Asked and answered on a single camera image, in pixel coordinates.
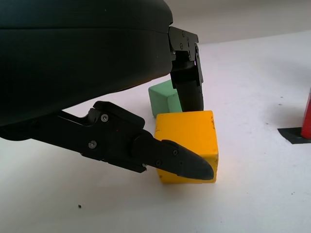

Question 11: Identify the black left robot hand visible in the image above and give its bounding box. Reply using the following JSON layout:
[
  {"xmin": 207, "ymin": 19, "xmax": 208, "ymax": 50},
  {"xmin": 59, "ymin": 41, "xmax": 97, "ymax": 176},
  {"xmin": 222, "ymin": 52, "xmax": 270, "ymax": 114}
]
[{"xmin": 0, "ymin": 0, "xmax": 214, "ymax": 182}]

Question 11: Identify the green wooden block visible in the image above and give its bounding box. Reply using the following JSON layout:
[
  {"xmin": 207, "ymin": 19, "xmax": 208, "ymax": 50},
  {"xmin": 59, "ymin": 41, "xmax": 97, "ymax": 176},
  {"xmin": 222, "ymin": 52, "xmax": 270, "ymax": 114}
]
[{"xmin": 148, "ymin": 79, "xmax": 183, "ymax": 119}]

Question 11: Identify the yellow wooden block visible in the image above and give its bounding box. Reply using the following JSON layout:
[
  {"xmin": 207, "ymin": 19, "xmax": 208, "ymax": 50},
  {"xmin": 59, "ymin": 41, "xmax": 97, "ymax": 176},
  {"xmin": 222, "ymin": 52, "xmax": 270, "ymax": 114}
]
[{"xmin": 155, "ymin": 110, "xmax": 219, "ymax": 185}]

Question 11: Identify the red wooden block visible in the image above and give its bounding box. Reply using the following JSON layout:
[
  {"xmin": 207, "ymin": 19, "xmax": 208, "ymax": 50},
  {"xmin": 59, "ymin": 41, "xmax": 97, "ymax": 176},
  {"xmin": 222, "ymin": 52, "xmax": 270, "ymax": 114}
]
[{"xmin": 300, "ymin": 88, "xmax": 311, "ymax": 139}]

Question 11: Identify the black tape strip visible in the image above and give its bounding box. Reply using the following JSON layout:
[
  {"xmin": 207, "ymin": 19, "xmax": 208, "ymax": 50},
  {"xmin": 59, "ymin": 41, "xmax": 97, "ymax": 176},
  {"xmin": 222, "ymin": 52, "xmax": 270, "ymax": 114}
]
[{"xmin": 277, "ymin": 126, "xmax": 311, "ymax": 146}]

